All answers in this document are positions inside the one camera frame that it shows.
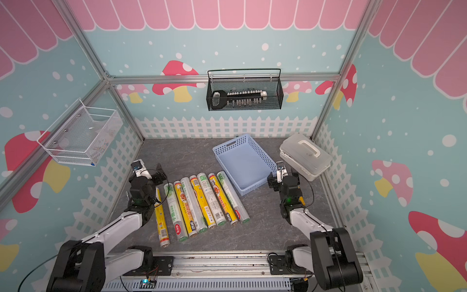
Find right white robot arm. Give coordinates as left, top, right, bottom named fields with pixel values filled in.
left=268, top=174, right=364, bottom=292

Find small green circuit board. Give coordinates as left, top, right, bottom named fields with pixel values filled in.
left=139, top=279, right=157, bottom=290

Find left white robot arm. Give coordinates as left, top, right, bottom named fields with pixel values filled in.
left=46, top=159, right=168, bottom=292

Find white plastic storage box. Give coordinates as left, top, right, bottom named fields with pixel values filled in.
left=280, top=133, right=332, bottom=182

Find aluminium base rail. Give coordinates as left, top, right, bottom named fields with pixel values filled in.
left=69, top=250, right=377, bottom=292

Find yellow red wrap roll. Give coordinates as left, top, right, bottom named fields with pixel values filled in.
left=207, top=173, right=238, bottom=225

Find white wire wall basket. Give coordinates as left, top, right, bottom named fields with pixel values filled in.
left=36, top=99, right=124, bottom=166

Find black socket wrench set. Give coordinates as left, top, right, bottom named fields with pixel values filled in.
left=209, top=90, right=268, bottom=110

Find blue plastic basket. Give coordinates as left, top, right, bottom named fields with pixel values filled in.
left=212, top=134, right=277, bottom=196

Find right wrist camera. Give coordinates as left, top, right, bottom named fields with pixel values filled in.
left=276, top=161, right=288, bottom=183

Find clear white wrap roll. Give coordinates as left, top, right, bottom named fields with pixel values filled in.
left=181, top=177, right=207, bottom=233

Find black wire wall basket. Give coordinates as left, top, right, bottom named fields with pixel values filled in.
left=206, top=68, right=284, bottom=111

